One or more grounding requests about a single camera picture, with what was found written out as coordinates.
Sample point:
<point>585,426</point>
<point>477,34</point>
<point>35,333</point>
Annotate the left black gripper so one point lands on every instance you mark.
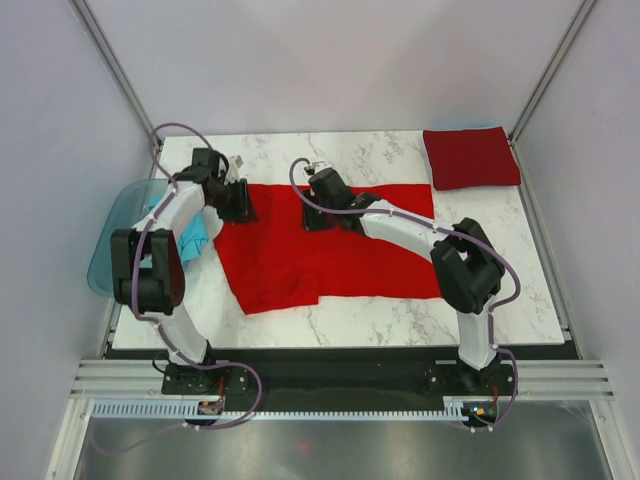
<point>243,211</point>

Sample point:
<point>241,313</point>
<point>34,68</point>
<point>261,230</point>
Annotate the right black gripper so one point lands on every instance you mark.
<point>310,223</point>

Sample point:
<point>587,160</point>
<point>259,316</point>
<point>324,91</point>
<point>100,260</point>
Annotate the bright red t shirt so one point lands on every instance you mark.
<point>274,263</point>

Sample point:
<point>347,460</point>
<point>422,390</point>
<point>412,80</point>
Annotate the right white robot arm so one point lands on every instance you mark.
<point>467,269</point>

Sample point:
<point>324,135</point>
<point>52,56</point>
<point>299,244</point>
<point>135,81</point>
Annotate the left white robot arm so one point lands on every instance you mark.
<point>147,271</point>

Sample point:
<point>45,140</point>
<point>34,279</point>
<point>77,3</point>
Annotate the teal t shirt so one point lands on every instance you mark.
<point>192,240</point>

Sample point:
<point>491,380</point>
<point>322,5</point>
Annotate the translucent blue plastic bin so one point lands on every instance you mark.
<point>129,207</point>

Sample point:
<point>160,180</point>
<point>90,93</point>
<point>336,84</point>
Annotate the folded dark red t shirt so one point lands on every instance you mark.
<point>470,158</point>

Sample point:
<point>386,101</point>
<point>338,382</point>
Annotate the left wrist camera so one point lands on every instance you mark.
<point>234,173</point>

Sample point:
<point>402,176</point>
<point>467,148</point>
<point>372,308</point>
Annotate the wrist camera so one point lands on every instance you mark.
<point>314,167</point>
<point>234,173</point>

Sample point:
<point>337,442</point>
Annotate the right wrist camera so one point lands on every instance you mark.
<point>314,167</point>

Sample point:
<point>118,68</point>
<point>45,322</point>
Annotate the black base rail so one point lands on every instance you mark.
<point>375,378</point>

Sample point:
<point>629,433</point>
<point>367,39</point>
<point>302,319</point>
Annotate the left aluminium frame post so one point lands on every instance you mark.
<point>109,57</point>

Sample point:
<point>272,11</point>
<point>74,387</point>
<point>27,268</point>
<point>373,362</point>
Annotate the aluminium frame post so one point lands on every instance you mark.
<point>562,50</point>
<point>109,57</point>

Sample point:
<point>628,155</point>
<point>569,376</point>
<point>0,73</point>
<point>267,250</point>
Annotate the white slotted cable duct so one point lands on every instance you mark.
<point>198,411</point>

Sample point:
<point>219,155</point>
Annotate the right aluminium frame post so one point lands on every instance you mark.
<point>562,50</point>

